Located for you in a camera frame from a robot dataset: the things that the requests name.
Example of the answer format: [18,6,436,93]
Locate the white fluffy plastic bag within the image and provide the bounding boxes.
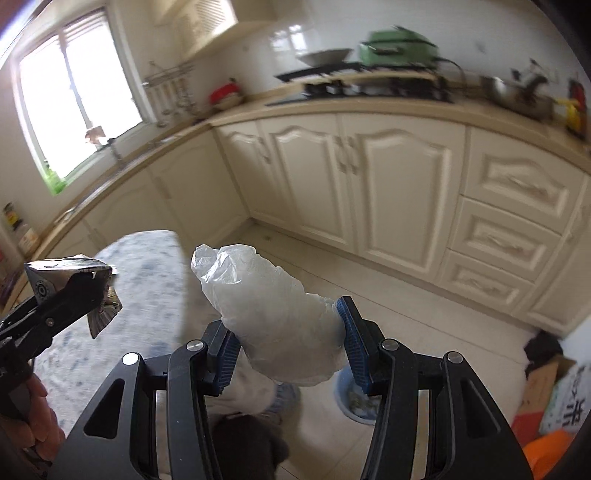
[191,244,346,387]

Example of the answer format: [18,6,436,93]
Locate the light blue trash bin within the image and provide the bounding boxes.
[334,366,381,426]

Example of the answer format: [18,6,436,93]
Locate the chrome kitchen faucet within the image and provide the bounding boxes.
[99,138,126,170]

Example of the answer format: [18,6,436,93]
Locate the kitchen window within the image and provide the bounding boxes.
[12,6,149,185]

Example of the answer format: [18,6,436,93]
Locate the person's left hand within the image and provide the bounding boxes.
[1,374,65,462]

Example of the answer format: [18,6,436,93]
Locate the person's grey shoe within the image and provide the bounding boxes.
[266,383,301,418]

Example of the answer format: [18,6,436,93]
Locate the large clear lidded jar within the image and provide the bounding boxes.
[16,223,40,257]

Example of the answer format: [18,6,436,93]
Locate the person's dark trouser leg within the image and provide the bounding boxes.
[211,415,290,480]

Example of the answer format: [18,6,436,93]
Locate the blue floral white tablecloth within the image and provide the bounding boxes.
[32,228,279,434]

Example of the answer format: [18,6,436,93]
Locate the yellow label sauce bottle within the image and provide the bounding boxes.
[3,203,23,231]

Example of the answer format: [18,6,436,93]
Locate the green dish soap bottle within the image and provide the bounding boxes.
[44,169,67,195]

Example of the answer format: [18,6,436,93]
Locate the cream lower cabinets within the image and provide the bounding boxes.
[39,105,590,336]

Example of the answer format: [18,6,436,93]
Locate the cream cabinets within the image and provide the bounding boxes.
[147,0,279,63]
[39,105,590,336]

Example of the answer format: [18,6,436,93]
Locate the black cloth on floor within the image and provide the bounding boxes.
[524,330,563,378]

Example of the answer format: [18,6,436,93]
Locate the cardboard box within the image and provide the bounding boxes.
[511,353,578,448]

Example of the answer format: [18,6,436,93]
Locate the pink cloth on faucet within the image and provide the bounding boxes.
[85,125,108,147]

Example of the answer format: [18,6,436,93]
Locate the orange plastic bag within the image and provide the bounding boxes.
[523,429,575,480]

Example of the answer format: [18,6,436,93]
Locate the white rice sack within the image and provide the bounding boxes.
[539,362,591,436]

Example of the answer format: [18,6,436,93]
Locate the red lidded container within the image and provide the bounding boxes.
[209,78,245,111]

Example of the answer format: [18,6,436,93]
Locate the black gas stove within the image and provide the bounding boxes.
[267,62,453,106]

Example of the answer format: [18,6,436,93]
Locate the steel wok on stove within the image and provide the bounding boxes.
[297,48,353,68]

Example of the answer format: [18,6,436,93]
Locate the green electric cooker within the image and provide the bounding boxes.
[358,26,439,69]

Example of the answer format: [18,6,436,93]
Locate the condiment bottles on counter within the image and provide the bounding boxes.
[554,77,588,141]

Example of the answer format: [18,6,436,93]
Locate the cream upper cabinets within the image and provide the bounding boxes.
[147,0,279,63]

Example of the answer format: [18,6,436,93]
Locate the wall utensil rail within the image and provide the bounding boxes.
[142,60,199,129]

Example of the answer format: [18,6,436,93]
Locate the steel pan with handle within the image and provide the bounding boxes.
[480,58,554,121]

